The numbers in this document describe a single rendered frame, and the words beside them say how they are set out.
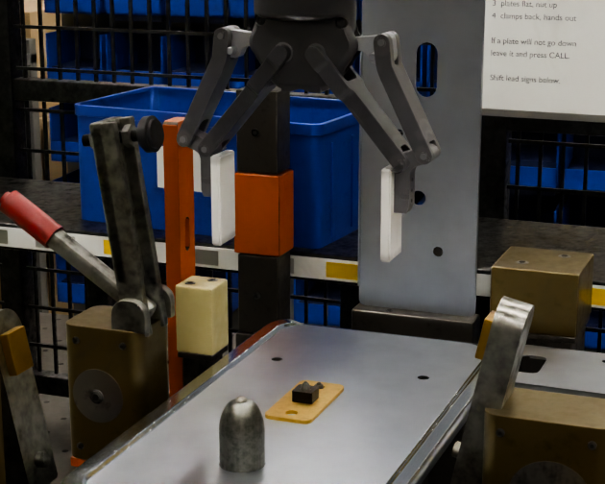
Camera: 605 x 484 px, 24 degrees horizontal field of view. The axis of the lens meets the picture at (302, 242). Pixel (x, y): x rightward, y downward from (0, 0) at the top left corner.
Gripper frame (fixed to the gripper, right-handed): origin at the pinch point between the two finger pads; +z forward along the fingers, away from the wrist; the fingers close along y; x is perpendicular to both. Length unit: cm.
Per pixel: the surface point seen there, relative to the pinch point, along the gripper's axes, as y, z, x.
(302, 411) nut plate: 0.8, 13.3, -2.6
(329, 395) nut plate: 1.5, 13.3, 1.4
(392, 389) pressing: 5.5, 13.6, 5.2
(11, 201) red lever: -25.3, -0.8, -1.0
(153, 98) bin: -39, -1, 52
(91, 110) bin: -39, -2, 36
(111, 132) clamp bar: -15.3, -7.3, -1.8
